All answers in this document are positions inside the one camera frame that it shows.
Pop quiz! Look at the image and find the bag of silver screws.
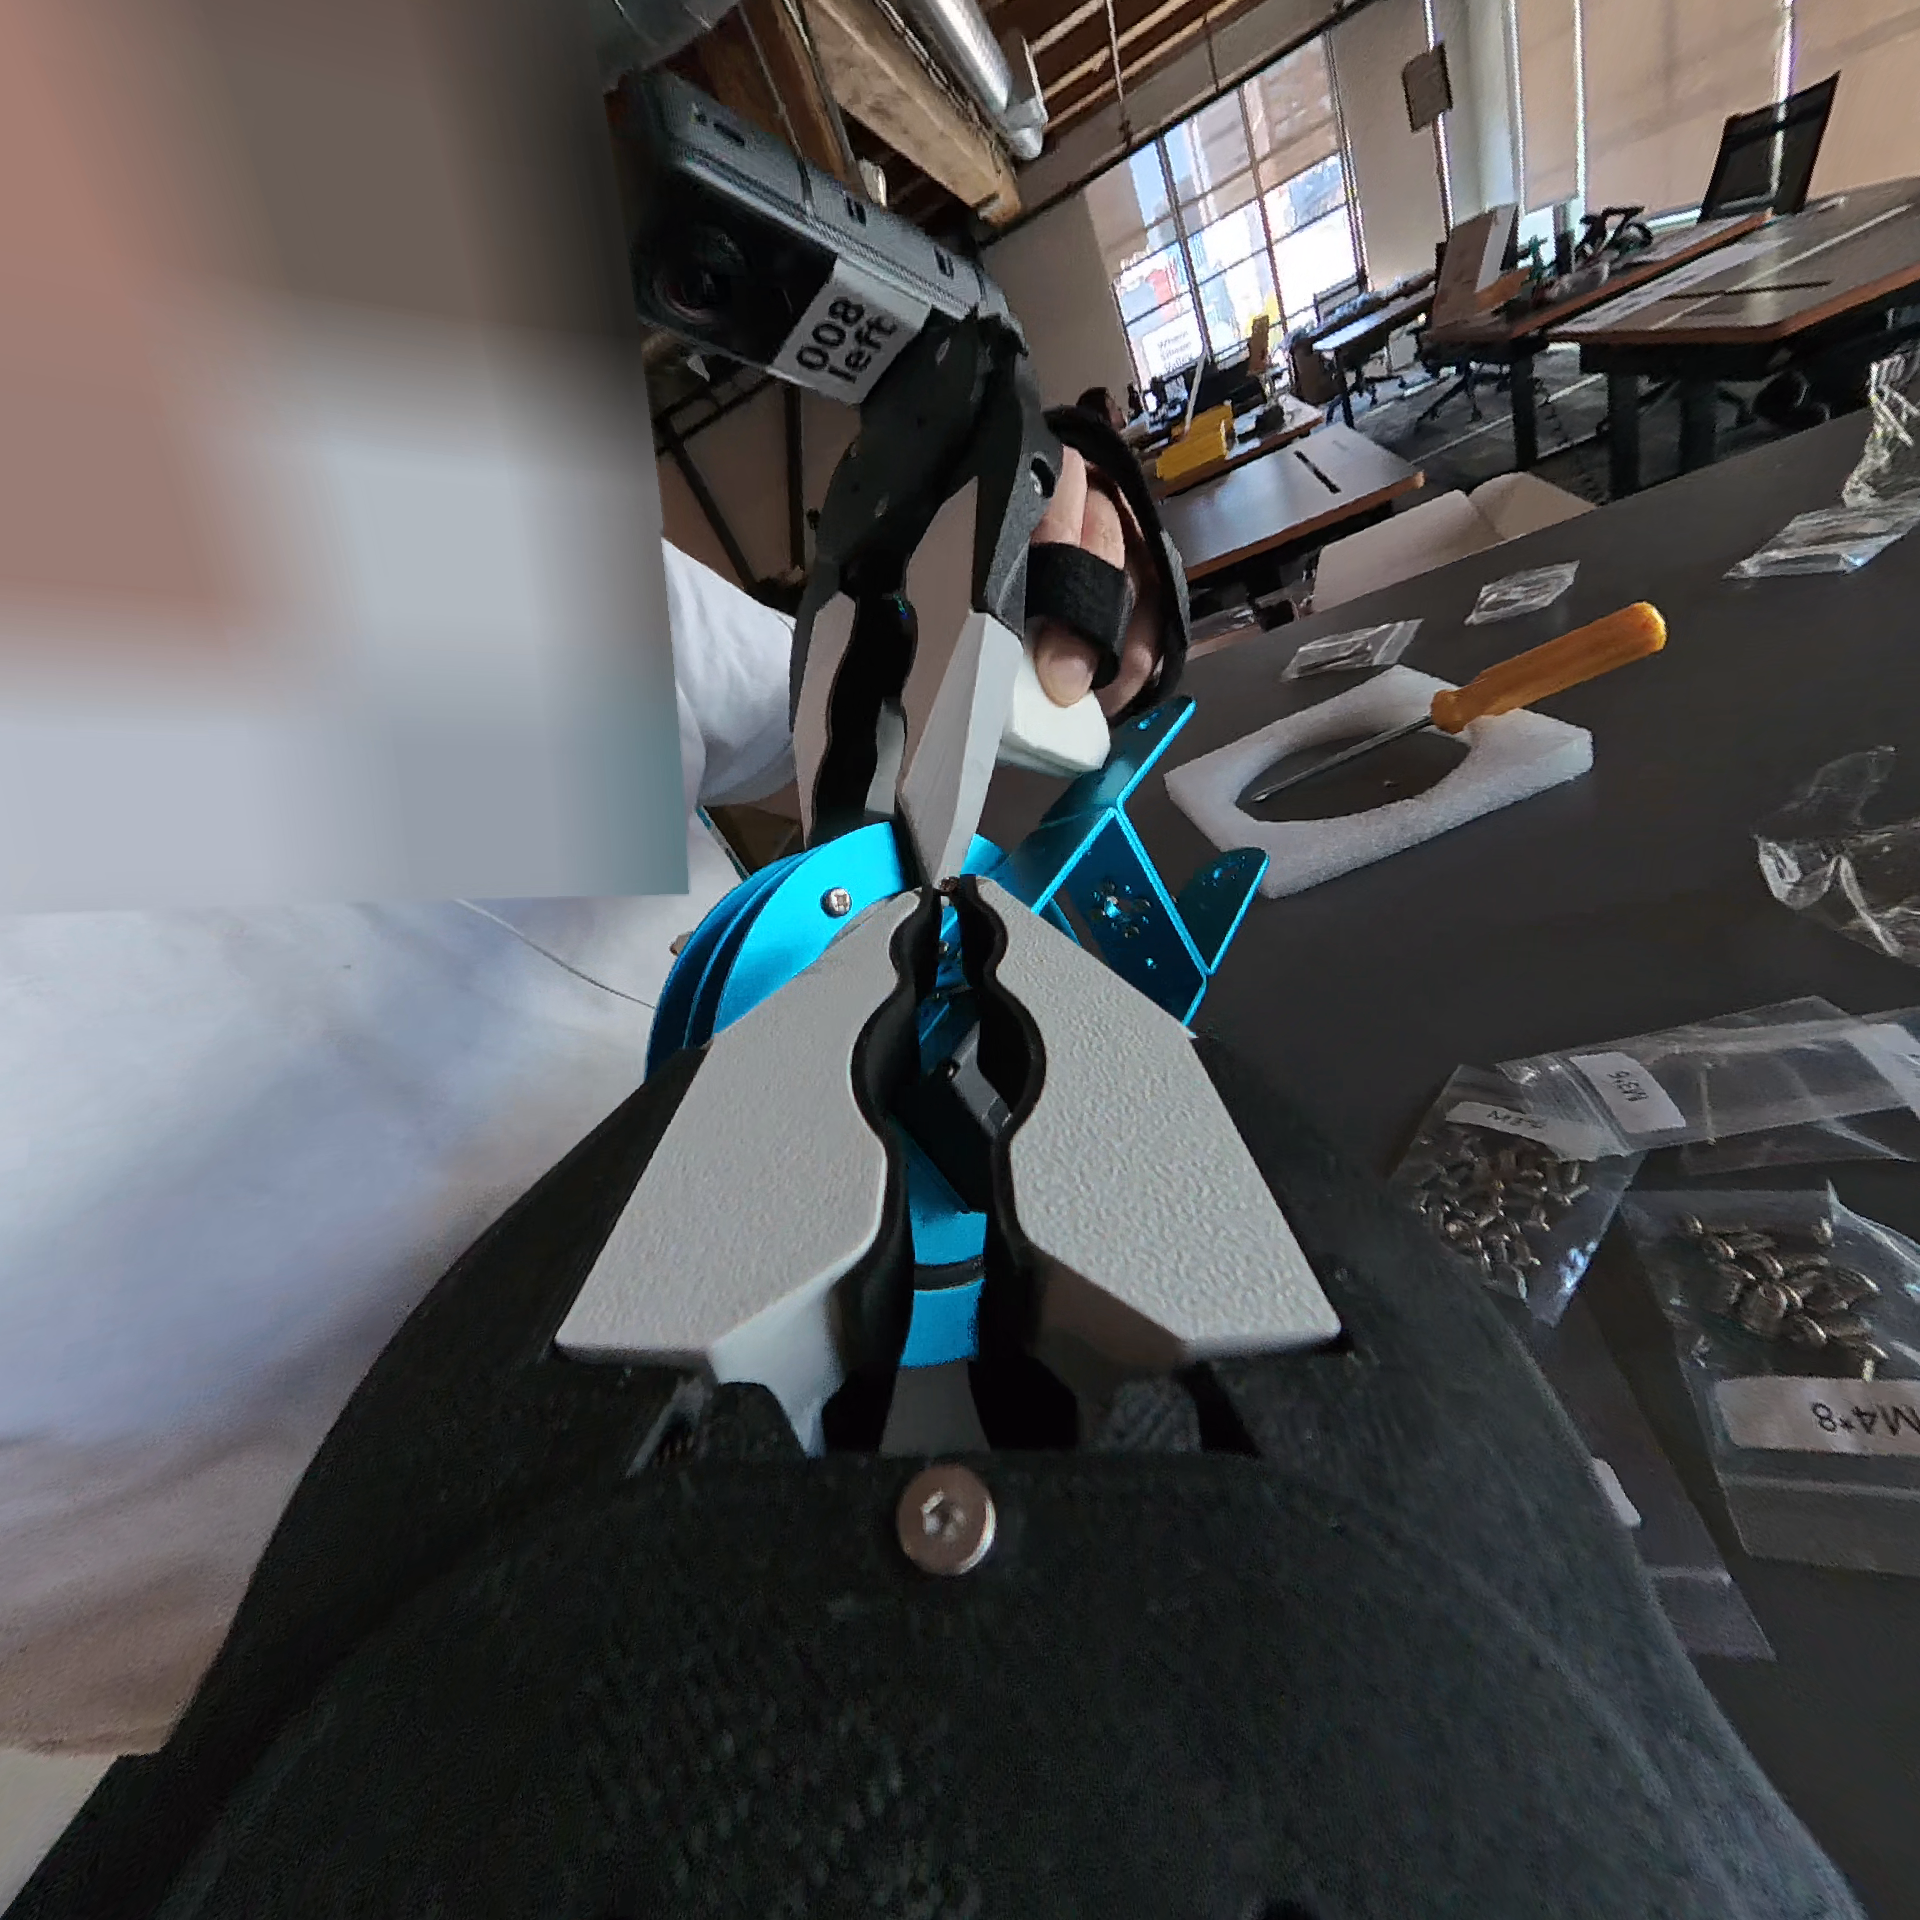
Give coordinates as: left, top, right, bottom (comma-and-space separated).
1388, 1066, 1643, 1329
1621, 1185, 1920, 1578

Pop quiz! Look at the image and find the person's left hand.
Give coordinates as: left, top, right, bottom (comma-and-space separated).
1027, 450, 1163, 713

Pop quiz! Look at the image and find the silver ventilation duct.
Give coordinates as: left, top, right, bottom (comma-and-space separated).
908, 0, 1051, 161

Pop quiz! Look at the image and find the crumpled clear plastic bag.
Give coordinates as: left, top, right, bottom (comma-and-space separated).
1756, 748, 1920, 964

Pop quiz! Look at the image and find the large grid window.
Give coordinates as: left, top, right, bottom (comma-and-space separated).
1112, 36, 1368, 393

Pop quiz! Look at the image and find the blue toy robot arm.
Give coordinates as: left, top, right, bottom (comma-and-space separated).
644, 698, 1271, 1375

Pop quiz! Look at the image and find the orange-handled screwdriver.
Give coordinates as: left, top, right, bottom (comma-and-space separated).
1252, 599, 1671, 804

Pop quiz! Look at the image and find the white cardboard box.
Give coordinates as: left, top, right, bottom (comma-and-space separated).
1312, 472, 1600, 618

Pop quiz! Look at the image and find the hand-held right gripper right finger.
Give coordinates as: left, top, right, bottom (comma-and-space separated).
957, 879, 1343, 1449

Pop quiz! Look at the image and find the white foam sheet with hole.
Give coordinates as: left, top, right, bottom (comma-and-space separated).
1162, 663, 1595, 903

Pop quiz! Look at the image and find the wooden office desk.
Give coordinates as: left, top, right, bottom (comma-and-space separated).
1155, 423, 1426, 588
1574, 182, 1920, 497

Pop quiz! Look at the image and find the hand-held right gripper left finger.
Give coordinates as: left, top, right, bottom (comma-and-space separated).
555, 887, 927, 1455

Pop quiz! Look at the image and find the small clear plastic bag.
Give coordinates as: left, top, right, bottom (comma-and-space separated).
1464, 563, 1582, 626
1283, 619, 1424, 681

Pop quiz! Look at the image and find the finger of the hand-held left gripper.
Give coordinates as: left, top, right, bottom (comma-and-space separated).
790, 598, 924, 870
896, 508, 1040, 881

